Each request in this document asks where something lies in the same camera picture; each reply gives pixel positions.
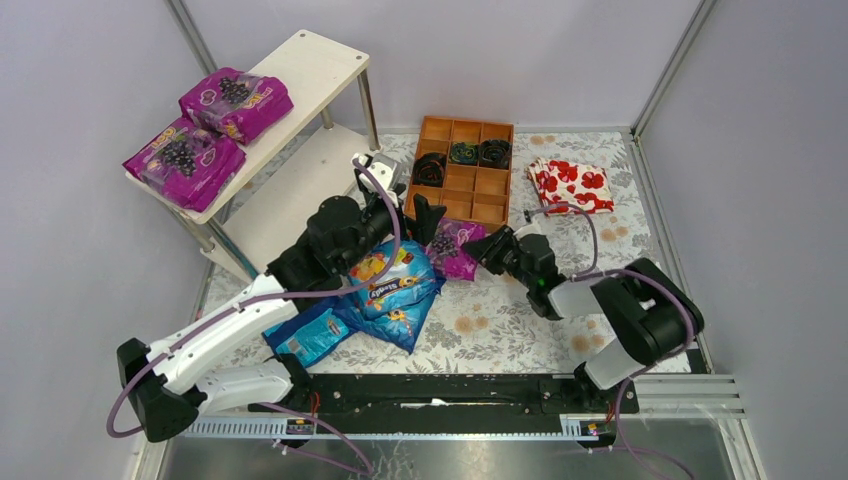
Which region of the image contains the purple grape candy bag front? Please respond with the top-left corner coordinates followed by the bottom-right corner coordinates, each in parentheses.
top-left (178, 67), bottom-right (294, 146)

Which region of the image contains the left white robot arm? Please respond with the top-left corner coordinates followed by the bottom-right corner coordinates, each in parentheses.
top-left (107, 194), bottom-right (447, 442)

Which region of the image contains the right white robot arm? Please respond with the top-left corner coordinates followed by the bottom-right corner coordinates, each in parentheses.
top-left (462, 226), bottom-right (704, 391)

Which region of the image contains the blue fruit candy bag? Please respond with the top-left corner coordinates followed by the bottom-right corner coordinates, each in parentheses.
top-left (347, 240), bottom-right (444, 320)

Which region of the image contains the white two-tier shelf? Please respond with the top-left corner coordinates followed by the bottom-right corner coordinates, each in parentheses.
top-left (125, 30), bottom-right (379, 281)

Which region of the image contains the blue candy bag underneath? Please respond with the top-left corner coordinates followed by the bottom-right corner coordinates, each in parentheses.
top-left (335, 276), bottom-right (445, 354)

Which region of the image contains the purple grape candy bag stack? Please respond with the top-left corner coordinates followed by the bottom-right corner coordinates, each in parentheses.
top-left (123, 117), bottom-right (246, 213)

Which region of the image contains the black rolled item left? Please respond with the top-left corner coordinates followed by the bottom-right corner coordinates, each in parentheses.
top-left (411, 152), bottom-right (447, 188)

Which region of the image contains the black rolled item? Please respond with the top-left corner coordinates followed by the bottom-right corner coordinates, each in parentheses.
top-left (411, 152), bottom-right (447, 188)
top-left (478, 139), bottom-right (512, 170)

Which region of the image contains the floral table mat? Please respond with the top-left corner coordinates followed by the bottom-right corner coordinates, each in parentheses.
top-left (187, 131), bottom-right (696, 376)

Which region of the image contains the orange wooden compartment tray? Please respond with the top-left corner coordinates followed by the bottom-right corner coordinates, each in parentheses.
top-left (409, 116), bottom-right (515, 232)

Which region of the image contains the dark green rolled item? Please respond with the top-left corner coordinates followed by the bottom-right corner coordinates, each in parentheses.
top-left (448, 142), bottom-right (479, 166)

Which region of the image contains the red floral folded cloth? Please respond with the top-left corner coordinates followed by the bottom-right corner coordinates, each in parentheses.
top-left (525, 158), bottom-right (615, 214)

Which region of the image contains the black rolled item right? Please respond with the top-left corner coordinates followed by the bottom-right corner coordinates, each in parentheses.
top-left (478, 139), bottom-right (512, 170)

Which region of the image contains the teal blue snack bag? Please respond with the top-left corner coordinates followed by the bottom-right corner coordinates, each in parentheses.
top-left (262, 297), bottom-right (360, 367)

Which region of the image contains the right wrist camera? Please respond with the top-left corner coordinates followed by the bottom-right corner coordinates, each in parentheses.
top-left (515, 222), bottom-right (547, 241)

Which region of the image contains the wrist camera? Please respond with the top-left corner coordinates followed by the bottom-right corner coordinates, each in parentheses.
top-left (515, 222), bottom-right (547, 241)
top-left (351, 153), bottom-right (404, 195)

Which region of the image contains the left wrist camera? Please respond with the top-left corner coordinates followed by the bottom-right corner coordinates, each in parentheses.
top-left (351, 153), bottom-right (404, 195)

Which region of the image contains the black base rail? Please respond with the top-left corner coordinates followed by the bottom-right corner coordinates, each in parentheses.
top-left (279, 374), bottom-right (639, 435)

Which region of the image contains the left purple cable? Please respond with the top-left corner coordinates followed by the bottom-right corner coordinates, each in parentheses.
top-left (105, 158), bottom-right (405, 478)

